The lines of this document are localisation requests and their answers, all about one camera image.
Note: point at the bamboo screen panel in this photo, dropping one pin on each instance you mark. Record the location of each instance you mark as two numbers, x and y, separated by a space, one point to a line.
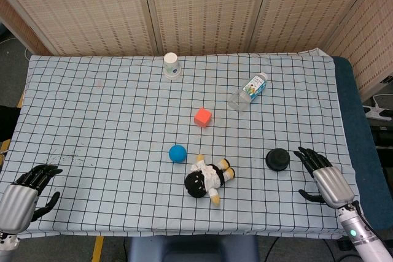
18 25
208 7
307 7
374 44
76 7

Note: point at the clear plastic bottle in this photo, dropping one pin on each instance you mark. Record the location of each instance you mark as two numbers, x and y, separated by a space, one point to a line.
250 90

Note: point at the black round cup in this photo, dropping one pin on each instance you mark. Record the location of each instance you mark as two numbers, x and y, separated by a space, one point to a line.
277 158

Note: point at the blue ball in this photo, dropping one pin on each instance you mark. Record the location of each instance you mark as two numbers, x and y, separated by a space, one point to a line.
177 153

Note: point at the black-headed plush doll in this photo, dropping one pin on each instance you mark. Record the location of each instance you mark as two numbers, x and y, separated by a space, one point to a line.
199 182

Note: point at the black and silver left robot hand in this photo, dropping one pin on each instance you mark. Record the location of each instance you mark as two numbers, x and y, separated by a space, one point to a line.
18 200

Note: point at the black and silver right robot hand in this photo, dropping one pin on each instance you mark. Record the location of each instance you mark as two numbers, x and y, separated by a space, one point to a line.
333 185

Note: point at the black rounded object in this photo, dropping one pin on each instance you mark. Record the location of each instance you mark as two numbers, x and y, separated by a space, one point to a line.
7 127

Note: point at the dark blue table pad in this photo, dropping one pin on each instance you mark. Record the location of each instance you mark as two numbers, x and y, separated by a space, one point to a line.
359 127

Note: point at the checkered light blue tablecloth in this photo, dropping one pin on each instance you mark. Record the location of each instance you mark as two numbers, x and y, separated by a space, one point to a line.
107 121

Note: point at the white floral paper cup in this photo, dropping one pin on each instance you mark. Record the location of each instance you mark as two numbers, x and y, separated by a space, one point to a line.
171 64

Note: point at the black equipment box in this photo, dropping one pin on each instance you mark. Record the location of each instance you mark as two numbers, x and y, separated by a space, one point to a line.
383 139

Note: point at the orange cube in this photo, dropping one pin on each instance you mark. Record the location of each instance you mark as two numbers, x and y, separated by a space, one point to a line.
202 117

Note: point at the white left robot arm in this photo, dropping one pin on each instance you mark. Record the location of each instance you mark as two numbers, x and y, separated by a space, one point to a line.
6 242

